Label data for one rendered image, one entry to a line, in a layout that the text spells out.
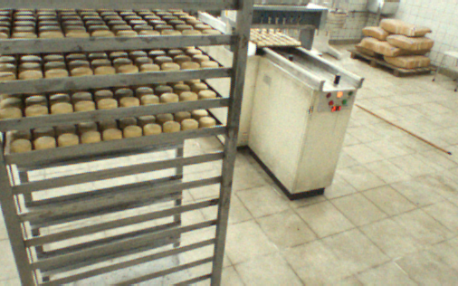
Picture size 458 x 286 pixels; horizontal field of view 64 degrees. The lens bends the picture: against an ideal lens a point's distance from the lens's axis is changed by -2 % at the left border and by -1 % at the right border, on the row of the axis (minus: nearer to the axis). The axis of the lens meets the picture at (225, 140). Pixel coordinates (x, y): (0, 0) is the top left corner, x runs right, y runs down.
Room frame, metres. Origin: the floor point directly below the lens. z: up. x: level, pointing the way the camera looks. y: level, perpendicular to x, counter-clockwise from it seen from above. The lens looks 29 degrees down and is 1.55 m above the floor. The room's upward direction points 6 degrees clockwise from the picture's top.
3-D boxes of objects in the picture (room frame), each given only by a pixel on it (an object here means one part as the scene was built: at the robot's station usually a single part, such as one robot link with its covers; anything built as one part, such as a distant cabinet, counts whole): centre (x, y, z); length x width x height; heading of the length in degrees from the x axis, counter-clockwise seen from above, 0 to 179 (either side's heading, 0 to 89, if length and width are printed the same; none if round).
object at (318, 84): (2.91, -0.08, 0.87); 2.01 x 0.03 x 0.07; 25
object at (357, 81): (3.03, -0.35, 0.87); 2.01 x 0.03 x 0.07; 25
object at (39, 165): (1.21, 0.45, 0.78); 0.64 x 0.03 x 0.03; 118
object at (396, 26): (5.96, -2.59, 0.62); 0.72 x 0.42 x 0.17; 34
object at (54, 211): (0.86, 0.27, 0.87); 0.64 x 0.03 x 0.03; 118
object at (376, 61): (5.99, -2.55, 0.06); 1.20 x 0.80 x 0.11; 30
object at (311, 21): (2.87, -0.26, 1.01); 0.72 x 0.33 x 0.34; 115
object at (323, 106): (2.09, -0.64, 0.77); 0.24 x 0.04 x 0.14; 115
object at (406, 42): (5.74, -2.67, 0.47); 0.72 x 0.42 x 0.17; 123
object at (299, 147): (2.41, -0.48, 0.45); 0.70 x 0.34 x 0.90; 25
